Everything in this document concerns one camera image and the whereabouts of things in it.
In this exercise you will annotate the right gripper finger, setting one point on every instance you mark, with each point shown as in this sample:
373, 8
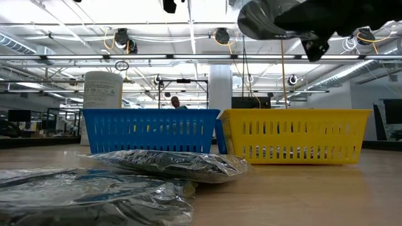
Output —
307, 19
315, 48

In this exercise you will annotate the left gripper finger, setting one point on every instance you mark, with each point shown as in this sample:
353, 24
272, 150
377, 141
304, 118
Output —
169, 4

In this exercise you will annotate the clear bag black items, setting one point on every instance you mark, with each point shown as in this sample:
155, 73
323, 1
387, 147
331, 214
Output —
163, 164

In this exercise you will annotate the large clear plastic bag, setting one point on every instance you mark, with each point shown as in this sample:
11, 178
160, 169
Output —
94, 201

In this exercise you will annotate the yellow plastic slotted basket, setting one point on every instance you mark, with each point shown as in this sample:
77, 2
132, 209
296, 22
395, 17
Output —
295, 138

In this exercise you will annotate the person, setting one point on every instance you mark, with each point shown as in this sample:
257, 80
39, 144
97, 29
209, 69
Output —
176, 102

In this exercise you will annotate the white column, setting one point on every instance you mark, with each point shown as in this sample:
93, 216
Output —
220, 91

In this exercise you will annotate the black leaning panel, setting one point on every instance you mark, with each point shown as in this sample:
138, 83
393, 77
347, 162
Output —
379, 125

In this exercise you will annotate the black monitor screen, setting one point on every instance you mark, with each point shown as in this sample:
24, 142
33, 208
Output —
394, 111

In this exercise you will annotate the long ceiling light strip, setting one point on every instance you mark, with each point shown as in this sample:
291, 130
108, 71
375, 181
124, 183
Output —
75, 57

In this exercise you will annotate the white wipes canister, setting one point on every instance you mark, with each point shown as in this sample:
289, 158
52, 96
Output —
102, 91

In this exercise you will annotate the blue plastic slotted basket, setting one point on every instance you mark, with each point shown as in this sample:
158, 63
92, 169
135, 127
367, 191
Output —
150, 132

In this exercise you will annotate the small black monitor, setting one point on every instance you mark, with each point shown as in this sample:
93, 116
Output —
19, 115

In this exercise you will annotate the silver ventilation duct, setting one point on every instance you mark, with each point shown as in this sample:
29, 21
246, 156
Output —
15, 44
355, 70

